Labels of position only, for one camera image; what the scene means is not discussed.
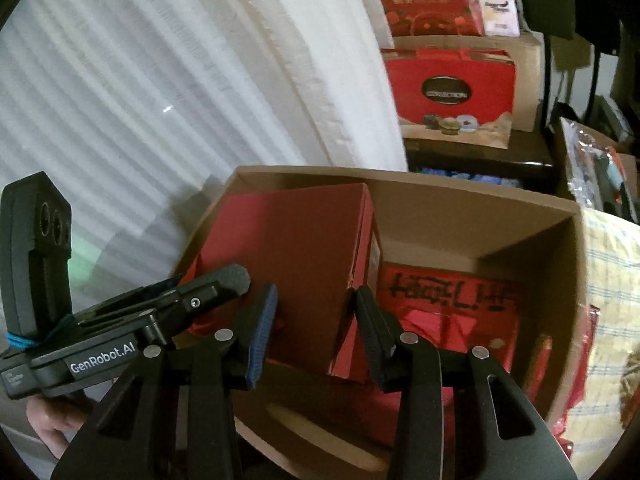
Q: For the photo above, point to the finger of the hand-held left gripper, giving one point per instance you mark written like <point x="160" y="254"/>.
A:
<point x="215" y="285"/>

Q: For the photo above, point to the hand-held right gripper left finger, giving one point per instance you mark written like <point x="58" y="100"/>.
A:
<point x="261" y="332"/>

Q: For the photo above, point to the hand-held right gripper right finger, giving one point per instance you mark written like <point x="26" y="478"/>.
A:
<point x="374" y="347"/>

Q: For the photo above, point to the plain red carton box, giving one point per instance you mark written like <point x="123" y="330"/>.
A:
<point x="300" y="240"/>

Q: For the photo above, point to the person's left hand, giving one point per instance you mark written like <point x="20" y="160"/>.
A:
<point x="50" y="422"/>

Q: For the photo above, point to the red packet with black writing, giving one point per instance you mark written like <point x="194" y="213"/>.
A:
<point x="450" y="285"/>

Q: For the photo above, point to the white pleated curtain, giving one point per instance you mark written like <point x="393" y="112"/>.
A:
<point x="150" y="85"/>

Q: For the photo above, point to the dark wooden cabinet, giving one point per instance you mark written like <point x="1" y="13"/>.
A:
<point x="525" y="157"/>

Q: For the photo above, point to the yellow checked cloth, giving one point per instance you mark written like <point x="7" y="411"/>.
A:
<point x="615" y="270"/>

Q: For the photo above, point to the red gift box with label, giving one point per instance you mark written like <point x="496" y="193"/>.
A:
<point x="450" y="85"/>

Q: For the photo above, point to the clear plastic bag of items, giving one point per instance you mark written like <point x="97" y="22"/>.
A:
<point x="590" y="160"/>

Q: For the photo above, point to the black speaker stand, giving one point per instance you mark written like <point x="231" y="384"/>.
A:
<point x="593" y="82"/>
<point x="550" y="85"/>

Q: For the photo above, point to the pink and white box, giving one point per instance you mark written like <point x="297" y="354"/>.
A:
<point x="497" y="5"/>

